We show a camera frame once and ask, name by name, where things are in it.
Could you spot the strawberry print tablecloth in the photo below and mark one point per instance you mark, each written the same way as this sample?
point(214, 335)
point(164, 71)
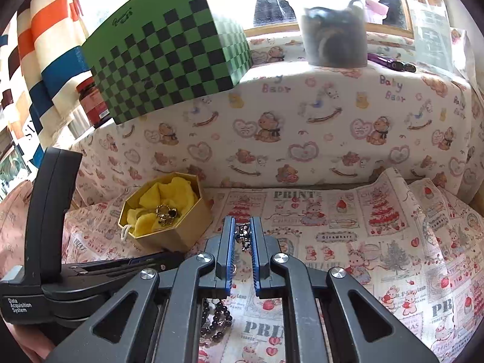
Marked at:
point(378, 234)

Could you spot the purple pen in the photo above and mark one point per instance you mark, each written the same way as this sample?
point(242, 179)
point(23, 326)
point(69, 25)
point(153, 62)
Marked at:
point(389, 62)

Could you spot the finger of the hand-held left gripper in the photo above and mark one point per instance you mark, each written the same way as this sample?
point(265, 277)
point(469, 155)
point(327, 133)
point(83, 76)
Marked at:
point(113, 268)
point(158, 259)

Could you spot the octagonal gold box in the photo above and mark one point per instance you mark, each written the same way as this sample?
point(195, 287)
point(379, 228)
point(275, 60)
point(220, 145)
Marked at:
point(177, 236)

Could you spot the pink fabric bag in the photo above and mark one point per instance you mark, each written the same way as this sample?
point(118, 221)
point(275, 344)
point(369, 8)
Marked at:
point(15, 227)

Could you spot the white plastic bag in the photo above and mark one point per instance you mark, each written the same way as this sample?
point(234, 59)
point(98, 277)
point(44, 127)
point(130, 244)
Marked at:
point(463, 56)

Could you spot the green checkered tissue box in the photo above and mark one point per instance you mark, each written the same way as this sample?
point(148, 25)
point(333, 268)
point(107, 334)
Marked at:
point(170, 64)

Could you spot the plastic jar with dark contents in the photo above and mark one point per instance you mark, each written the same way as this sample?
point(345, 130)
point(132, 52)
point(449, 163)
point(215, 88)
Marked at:
point(332, 37)

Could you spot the clear spray bottle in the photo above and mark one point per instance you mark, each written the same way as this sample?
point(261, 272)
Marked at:
point(431, 37)

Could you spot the brown glass bottle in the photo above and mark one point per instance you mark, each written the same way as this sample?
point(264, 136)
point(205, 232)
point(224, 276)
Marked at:
point(92, 102)

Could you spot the bear print cloth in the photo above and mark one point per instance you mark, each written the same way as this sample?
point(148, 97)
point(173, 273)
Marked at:
point(321, 132)

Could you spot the striped curtain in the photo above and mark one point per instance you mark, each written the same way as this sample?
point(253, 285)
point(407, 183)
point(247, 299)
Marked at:
point(49, 19)

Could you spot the pink and white bag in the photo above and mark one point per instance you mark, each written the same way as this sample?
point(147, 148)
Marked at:
point(376, 6)

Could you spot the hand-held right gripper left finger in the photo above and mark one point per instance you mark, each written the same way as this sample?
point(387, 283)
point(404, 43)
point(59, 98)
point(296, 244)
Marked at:
point(228, 257)

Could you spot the yellow cloth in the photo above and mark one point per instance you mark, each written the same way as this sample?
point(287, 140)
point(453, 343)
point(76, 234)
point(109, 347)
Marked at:
point(166, 193)

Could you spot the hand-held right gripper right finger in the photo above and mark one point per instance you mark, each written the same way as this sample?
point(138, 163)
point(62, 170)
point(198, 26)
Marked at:
point(257, 257)

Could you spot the wooden window frame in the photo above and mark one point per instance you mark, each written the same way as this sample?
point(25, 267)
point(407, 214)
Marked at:
point(272, 29)

